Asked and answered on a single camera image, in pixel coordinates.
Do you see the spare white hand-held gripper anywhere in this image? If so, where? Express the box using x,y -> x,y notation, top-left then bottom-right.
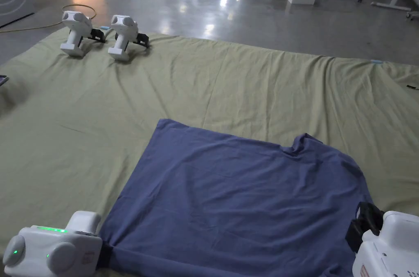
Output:
60,11 -> 107,58
107,14 -> 151,61

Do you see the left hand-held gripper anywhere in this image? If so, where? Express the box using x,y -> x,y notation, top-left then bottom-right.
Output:
1,211 -> 114,277

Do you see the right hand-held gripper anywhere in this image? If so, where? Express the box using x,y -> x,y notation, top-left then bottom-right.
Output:
345,201 -> 419,277

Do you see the yellow cable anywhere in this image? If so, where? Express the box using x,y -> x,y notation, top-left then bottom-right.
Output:
0,4 -> 97,34

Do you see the bed with pale green sheet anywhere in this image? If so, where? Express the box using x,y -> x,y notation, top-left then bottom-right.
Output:
0,25 -> 419,277

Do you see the dark blue shirt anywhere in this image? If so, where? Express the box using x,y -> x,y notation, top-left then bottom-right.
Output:
98,118 -> 382,277

